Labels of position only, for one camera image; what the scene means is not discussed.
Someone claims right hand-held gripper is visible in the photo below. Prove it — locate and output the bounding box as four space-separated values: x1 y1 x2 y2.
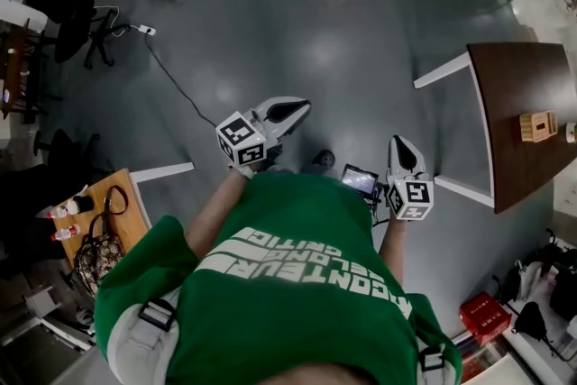
386 134 435 221

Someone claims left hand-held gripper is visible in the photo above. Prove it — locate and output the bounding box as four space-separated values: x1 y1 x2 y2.
215 96 312 169

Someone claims person's right forearm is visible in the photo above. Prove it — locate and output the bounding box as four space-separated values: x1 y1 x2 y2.
377 215 414 285

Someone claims person's left forearm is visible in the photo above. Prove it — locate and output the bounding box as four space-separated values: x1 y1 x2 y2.
184 164 258 261

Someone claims clear plastic bottle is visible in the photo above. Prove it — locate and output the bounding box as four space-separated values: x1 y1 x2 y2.
46 200 80 220
50 224 81 243

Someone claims small black screen device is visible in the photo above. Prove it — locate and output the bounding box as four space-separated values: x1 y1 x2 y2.
340 163 380 197

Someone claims person's black right shoe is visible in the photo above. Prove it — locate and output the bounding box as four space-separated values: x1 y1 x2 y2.
313 148 338 170

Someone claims white wristband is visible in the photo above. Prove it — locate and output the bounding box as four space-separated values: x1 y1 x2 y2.
229 163 257 180

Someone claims wooden tissue box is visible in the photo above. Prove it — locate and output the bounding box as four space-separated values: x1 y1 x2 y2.
518 110 559 144

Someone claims dark wooden table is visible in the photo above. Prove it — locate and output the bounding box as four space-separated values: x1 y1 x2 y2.
413 41 577 215

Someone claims red cardboard box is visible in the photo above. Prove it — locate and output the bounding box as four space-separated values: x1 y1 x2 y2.
459 291 513 347

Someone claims person in green shirt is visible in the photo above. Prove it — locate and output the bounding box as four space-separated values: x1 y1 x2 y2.
94 170 463 385

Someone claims black pouch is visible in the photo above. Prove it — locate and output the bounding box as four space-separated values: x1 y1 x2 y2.
513 300 549 342

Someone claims light wooden table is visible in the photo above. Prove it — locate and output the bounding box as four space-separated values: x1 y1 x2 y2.
52 161 195 271

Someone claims black cup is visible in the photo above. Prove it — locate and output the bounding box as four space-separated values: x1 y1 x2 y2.
71 195 96 215

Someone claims black office chair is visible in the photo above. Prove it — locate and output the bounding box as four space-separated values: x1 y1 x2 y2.
33 128 114 177
20 0 132 69

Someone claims patterned brown handbag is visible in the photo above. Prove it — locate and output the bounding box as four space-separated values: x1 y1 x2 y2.
73 184 128 297

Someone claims black device cable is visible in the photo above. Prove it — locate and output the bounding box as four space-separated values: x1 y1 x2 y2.
360 184 391 229

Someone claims black power cable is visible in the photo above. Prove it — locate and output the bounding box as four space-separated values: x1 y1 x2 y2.
143 31 220 127

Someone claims white charger cable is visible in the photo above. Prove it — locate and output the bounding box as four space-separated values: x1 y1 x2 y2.
92 4 145 32

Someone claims grey shoulder strap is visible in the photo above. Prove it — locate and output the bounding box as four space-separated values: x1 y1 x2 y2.
417 342 452 385
107 288 181 385

